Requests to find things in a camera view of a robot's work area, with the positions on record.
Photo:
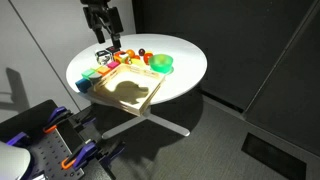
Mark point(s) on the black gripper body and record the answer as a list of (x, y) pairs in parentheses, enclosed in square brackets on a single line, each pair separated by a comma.
[(103, 18)]

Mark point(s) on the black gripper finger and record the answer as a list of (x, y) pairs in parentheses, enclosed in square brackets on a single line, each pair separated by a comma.
[(100, 36), (116, 41)]

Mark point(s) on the big colourful orange block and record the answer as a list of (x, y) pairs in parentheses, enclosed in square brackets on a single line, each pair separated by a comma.
[(122, 57)]

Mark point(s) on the black block pink print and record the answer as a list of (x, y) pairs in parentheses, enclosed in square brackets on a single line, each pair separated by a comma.
[(112, 50)]

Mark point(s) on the black white checkered block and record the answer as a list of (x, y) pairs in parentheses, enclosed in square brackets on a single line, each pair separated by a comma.
[(102, 57)]

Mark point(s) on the light wooden tray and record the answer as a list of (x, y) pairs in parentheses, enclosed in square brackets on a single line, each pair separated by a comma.
[(128, 88)]

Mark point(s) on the small magenta cube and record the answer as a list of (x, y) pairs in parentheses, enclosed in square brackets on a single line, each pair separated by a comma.
[(113, 65)]

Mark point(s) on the small red toy fruit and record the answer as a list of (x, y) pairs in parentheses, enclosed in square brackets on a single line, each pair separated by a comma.
[(136, 57)]

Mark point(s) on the dark toy plum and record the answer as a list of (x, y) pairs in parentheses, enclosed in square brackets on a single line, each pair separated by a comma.
[(141, 51)]

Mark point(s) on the yellow toy banana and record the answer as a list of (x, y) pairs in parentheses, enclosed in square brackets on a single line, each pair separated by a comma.
[(137, 62)]

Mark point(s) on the small orange cube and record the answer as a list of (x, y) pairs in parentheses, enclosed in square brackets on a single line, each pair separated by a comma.
[(104, 70)]

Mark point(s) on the small yellow-green cube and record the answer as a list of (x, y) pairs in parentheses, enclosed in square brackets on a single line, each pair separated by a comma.
[(96, 67)]

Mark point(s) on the yellow toy lemon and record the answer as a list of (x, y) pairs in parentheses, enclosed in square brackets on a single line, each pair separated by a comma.
[(149, 52)]

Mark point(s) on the red toy tomato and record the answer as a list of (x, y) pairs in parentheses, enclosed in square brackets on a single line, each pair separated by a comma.
[(147, 58)]

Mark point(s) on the small green cube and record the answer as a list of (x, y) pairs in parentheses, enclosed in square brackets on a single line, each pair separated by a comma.
[(88, 73)]

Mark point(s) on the small grey cube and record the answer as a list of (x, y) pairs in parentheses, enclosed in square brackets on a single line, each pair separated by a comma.
[(95, 78)]

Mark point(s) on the green plastic bowl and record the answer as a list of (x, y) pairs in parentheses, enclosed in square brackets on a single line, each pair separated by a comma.
[(161, 63)]

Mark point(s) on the small blue cube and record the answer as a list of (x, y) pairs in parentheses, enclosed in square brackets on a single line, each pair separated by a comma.
[(83, 85)]

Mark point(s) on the dark purple black clamp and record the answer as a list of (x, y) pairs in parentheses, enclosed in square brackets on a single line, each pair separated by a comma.
[(111, 152), (85, 117)]

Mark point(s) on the white table leg base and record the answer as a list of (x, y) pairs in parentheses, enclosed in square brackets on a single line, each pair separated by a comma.
[(156, 121)]

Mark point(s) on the purple clamp orange tip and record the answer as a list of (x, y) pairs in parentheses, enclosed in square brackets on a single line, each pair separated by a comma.
[(81, 154), (55, 116)]

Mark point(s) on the black case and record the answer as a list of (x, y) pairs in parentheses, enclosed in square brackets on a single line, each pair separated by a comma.
[(23, 118)]

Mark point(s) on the black perforated pegboard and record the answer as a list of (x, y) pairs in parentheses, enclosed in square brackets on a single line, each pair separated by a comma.
[(50, 153)]

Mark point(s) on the white rounded housing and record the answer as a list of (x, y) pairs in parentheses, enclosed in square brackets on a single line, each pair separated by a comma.
[(13, 160)]

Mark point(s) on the dark rectangular floor vent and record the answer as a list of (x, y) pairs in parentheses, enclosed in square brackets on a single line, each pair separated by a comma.
[(273, 156)]

